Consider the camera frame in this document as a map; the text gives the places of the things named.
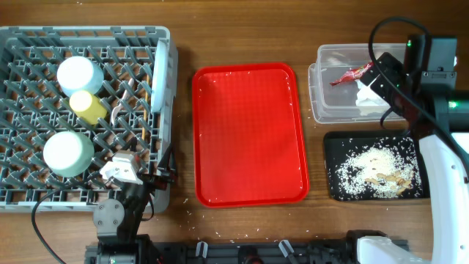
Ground wooden chopstick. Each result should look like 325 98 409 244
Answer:
141 75 150 141

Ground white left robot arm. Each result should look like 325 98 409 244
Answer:
84 145 177 264

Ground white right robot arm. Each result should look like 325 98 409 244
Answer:
361 16 468 263

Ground grey plastic dishwasher rack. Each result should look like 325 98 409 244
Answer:
1 26 178 213

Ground red plastic serving tray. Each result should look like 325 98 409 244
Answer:
192 62 309 208

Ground black plastic tray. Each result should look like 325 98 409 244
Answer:
322 130 432 202

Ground white paper napkin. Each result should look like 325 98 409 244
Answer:
355 80 389 107

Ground small light blue bowl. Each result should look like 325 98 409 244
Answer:
56 56 104 97

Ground large light blue plate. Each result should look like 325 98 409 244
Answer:
150 40 169 113

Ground red snack wrapper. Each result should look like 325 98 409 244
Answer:
330 62 374 86

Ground green bowl with food scraps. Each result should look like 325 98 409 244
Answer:
43 131 95 177

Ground white plastic fork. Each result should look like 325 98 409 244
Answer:
110 78 135 125

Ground spilled rice and food scraps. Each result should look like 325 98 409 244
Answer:
335 137 424 199

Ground clear plastic waste bin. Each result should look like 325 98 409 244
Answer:
309 43 386 124

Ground yellow plastic cup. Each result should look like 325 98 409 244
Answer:
69 90 107 125

